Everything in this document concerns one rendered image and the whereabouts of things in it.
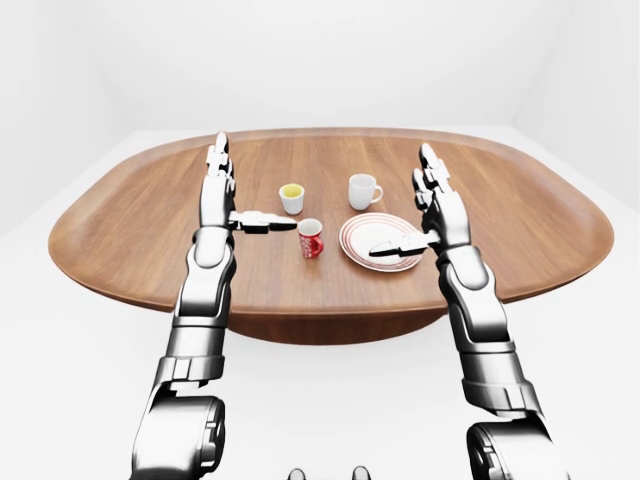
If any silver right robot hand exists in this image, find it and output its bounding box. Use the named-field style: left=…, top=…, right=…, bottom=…
left=368, top=142, right=472, bottom=259

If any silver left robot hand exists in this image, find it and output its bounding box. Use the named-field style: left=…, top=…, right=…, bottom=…
left=199, top=130, right=299, bottom=236

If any white plate with red rings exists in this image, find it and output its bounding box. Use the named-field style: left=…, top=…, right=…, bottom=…
left=338, top=212, right=434, bottom=273

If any red mug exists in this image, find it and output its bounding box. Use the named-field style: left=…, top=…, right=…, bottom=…
left=297, top=218, right=325, bottom=260

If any white cup with yellow inside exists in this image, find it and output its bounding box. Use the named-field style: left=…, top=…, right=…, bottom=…
left=278, top=183, right=306, bottom=217

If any round dark wood table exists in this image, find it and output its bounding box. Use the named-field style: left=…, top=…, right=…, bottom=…
left=47, top=127, right=614, bottom=346

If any white mug with handle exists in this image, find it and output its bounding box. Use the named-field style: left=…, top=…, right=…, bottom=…
left=347, top=173, right=384, bottom=211

